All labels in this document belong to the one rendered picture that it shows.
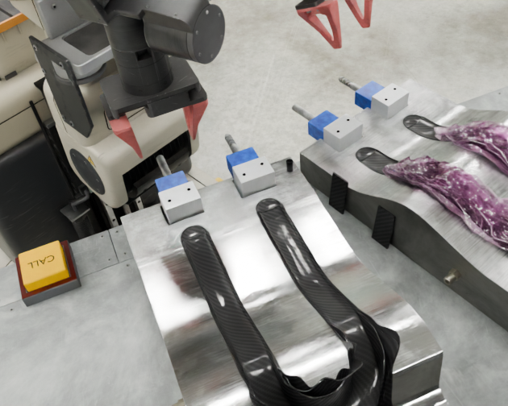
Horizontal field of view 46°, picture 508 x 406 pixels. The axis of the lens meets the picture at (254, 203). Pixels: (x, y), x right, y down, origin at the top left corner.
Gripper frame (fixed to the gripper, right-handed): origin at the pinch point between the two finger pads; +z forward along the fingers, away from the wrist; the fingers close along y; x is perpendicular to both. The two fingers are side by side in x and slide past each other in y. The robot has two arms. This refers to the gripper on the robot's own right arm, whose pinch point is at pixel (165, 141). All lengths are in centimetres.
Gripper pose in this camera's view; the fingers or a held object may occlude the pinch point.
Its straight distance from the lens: 75.2
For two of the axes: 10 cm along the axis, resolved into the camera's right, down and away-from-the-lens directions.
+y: 9.2, -3.5, 1.9
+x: -3.9, -6.5, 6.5
